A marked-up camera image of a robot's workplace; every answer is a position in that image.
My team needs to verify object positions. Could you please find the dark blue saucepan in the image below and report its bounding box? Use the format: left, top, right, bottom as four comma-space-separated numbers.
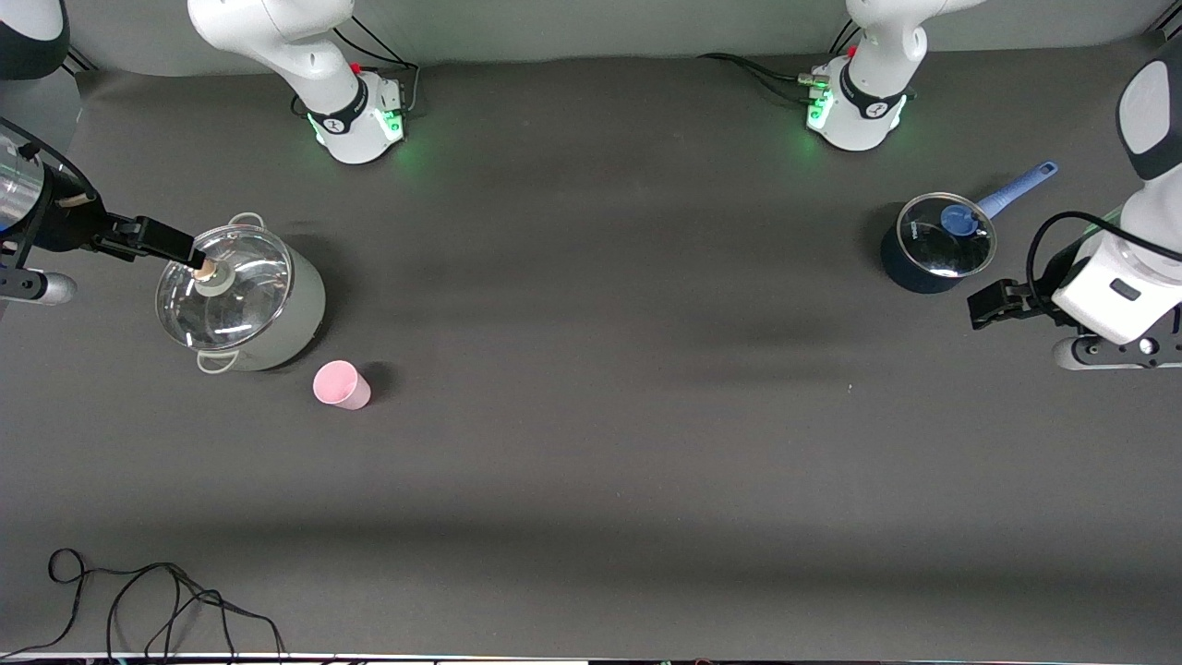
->
879, 162, 1059, 295

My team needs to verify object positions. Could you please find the pink plastic cup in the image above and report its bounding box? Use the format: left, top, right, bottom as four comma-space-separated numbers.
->
312, 360, 372, 411

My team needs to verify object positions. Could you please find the glass lid blue knob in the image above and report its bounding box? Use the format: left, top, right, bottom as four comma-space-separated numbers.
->
896, 192, 998, 278

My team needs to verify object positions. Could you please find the loose black cable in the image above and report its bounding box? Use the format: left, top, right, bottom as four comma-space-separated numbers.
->
0, 548, 287, 661

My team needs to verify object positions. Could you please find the black right arm base cable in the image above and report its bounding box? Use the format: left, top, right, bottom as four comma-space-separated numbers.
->
337, 18, 422, 116

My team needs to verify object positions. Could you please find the black arm base cable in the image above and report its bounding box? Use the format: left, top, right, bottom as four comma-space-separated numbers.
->
697, 53, 818, 104
337, 18, 422, 116

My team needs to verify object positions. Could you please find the black left arm base cable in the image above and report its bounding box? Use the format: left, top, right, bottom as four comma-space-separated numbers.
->
697, 53, 818, 104

